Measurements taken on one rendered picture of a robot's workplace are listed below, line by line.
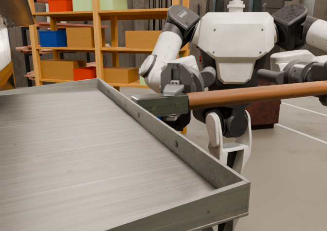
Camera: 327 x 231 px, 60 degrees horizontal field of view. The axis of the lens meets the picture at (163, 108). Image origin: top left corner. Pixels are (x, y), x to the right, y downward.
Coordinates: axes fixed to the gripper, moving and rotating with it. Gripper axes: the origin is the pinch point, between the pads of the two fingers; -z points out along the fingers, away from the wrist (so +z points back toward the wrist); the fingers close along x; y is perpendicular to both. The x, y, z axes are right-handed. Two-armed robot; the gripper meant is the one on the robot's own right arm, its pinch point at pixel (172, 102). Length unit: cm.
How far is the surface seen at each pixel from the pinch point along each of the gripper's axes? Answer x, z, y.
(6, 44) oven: -5, 101, 115
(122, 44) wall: 18, 757, 275
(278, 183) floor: 122, 205, -65
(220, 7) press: -68, 612, -1
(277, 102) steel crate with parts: 82, 364, -88
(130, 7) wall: -86, 772, 254
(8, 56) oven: 1, 101, 115
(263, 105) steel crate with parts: 85, 355, -69
